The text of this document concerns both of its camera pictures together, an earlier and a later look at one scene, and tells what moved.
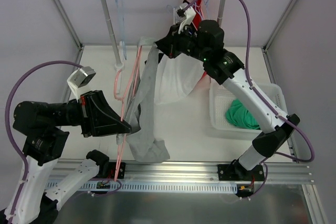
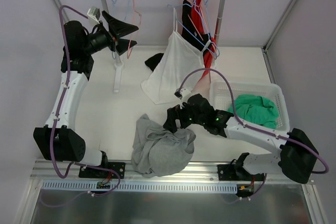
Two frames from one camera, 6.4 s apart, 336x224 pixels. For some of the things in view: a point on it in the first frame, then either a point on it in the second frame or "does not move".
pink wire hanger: [126, 100] -> [130, 48]
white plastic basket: [220, 98] does not move
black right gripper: [171, 44] -> [180, 115]
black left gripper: [85, 113] -> [113, 40]
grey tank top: [140, 136] -> [158, 152]
